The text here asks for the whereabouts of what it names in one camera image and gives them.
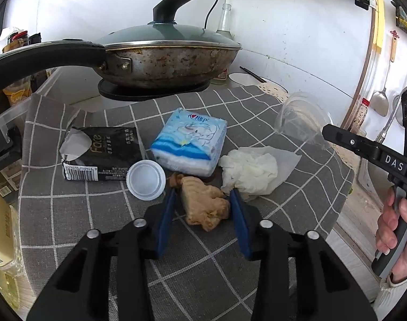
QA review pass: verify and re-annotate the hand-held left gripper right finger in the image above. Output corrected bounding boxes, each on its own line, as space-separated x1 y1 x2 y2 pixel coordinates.
229 188 379 321

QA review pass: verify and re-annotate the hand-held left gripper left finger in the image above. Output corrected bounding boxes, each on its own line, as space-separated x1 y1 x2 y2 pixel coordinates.
26 187 177 321

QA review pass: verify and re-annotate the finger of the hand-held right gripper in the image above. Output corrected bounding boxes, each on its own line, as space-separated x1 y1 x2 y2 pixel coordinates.
322 124 381 157

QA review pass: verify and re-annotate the white plastic cap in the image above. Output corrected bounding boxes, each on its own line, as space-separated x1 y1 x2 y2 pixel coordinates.
126 160 167 201

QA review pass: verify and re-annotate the white tissue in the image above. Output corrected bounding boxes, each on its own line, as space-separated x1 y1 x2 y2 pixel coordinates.
218 146 302 203

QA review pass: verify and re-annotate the clear plastic cup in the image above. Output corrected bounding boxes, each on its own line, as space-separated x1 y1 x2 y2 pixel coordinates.
275 91 334 149

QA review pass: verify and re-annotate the blue tissue pack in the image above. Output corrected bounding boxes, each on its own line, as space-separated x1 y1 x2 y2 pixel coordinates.
150 108 228 178

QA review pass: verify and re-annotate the person's right forearm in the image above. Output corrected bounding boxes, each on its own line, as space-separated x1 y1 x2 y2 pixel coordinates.
374 271 407 315

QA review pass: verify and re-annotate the red-capped plastic bottle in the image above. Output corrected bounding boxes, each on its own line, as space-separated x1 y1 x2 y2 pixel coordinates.
355 98 371 131

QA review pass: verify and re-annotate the metal faucet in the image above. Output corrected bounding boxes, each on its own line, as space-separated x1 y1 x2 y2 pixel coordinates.
375 95 405 143

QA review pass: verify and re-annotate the grey checked cloth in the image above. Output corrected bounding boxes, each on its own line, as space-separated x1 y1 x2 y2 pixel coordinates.
18 85 354 321

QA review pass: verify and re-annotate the black chopstick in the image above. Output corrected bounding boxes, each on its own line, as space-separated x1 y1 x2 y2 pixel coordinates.
240 68 267 83
240 66 267 81

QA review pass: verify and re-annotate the white bowl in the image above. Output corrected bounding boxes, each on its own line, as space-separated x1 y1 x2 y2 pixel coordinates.
228 72 289 94

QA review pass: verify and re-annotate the black induction cooker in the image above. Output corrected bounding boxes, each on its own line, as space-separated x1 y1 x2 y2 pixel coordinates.
97 78 212 101

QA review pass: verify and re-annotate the frying pan with lid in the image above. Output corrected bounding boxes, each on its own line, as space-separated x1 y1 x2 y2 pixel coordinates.
0 38 242 90

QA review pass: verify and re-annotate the clear glass bottle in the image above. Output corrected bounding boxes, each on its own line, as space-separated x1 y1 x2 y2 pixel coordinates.
210 3 233 86

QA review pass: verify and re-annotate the dark green wok lid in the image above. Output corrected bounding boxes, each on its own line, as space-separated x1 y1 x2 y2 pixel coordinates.
97 0 242 49

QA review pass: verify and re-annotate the clear plastic organizer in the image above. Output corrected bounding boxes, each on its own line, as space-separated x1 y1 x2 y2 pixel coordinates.
0 68 62 161

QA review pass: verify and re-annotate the red-lid spice jar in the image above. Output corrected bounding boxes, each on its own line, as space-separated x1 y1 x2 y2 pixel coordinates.
8 31 29 45

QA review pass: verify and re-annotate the hanging wooden-handled spatula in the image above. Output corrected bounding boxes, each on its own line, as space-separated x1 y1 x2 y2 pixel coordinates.
371 30 400 117

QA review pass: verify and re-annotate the yellow wall-mounted holder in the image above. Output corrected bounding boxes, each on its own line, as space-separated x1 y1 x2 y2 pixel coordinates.
371 0 385 54

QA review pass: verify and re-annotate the black power cable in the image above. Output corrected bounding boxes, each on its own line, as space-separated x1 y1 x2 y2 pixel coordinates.
203 0 226 29

